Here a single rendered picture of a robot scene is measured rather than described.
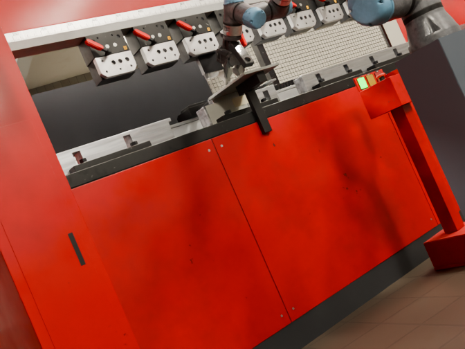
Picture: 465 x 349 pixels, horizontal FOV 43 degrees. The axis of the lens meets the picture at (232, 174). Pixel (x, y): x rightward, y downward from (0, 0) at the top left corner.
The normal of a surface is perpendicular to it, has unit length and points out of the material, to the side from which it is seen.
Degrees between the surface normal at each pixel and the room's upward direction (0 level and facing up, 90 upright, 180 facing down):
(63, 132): 90
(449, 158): 90
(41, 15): 90
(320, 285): 90
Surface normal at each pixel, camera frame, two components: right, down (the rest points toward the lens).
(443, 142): -0.82, 0.35
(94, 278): 0.53, -0.25
